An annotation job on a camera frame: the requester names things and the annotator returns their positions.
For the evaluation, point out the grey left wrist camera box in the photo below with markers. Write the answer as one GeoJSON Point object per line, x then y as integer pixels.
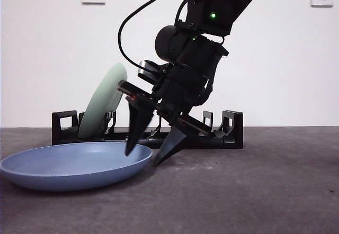
{"type": "Point", "coordinates": [148, 71]}

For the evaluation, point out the blue plate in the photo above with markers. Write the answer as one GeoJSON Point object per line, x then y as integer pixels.
{"type": "Point", "coordinates": [66, 165]}

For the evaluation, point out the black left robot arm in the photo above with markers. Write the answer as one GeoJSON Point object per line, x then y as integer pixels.
{"type": "Point", "coordinates": [196, 51]}

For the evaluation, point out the black plate rack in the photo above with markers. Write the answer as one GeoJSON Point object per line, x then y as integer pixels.
{"type": "Point", "coordinates": [227, 141]}

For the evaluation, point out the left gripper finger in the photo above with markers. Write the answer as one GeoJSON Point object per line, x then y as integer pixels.
{"type": "Point", "coordinates": [137, 125]}
{"type": "Point", "coordinates": [169, 146]}

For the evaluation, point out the green plate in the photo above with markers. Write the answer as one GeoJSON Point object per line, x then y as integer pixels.
{"type": "Point", "coordinates": [103, 99]}

